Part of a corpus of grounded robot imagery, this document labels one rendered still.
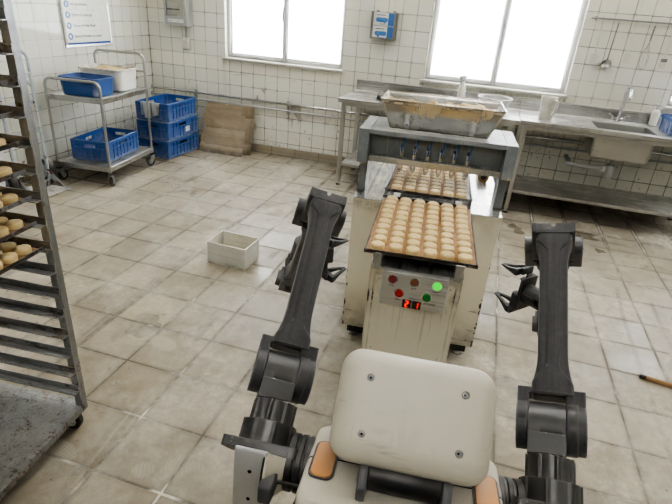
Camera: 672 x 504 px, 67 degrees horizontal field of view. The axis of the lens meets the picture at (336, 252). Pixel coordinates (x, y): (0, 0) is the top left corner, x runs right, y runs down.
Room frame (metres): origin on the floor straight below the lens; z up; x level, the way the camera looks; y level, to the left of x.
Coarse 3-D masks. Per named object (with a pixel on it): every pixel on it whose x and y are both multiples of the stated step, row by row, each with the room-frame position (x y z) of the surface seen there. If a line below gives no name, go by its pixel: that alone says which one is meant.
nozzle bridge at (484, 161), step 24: (384, 120) 2.57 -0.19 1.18; (360, 144) 2.35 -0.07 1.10; (384, 144) 2.42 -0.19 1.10; (408, 144) 2.40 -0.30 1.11; (432, 144) 2.38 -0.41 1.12; (456, 144) 2.36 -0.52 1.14; (480, 144) 2.26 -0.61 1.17; (504, 144) 2.25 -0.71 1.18; (360, 168) 2.46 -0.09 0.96; (432, 168) 2.33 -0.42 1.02; (456, 168) 2.31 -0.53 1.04; (480, 168) 2.31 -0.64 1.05; (504, 168) 2.24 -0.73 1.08; (504, 192) 2.33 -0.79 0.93
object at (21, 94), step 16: (0, 0) 1.53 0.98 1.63; (16, 32) 1.55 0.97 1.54; (16, 48) 1.54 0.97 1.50; (16, 64) 1.53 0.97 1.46; (16, 96) 1.53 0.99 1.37; (32, 128) 1.54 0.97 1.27; (32, 144) 1.53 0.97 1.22; (32, 160) 1.53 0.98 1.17; (32, 176) 1.53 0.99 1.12; (48, 208) 1.54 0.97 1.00; (48, 224) 1.53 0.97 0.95; (48, 240) 1.53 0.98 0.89; (48, 256) 1.53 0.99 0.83; (64, 288) 1.55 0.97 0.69; (64, 304) 1.53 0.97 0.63; (64, 320) 1.53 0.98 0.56; (80, 368) 1.55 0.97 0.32; (80, 384) 1.54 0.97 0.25; (80, 400) 1.52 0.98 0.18
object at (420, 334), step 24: (384, 264) 1.65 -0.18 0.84; (408, 264) 1.67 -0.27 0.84; (432, 264) 1.66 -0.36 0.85; (456, 288) 1.59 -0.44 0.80; (384, 312) 1.63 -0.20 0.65; (408, 312) 1.61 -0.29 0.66; (432, 312) 1.60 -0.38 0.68; (456, 312) 1.59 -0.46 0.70; (384, 336) 1.63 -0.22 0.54; (408, 336) 1.61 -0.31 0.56; (432, 336) 1.59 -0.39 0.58; (432, 360) 1.59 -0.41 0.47
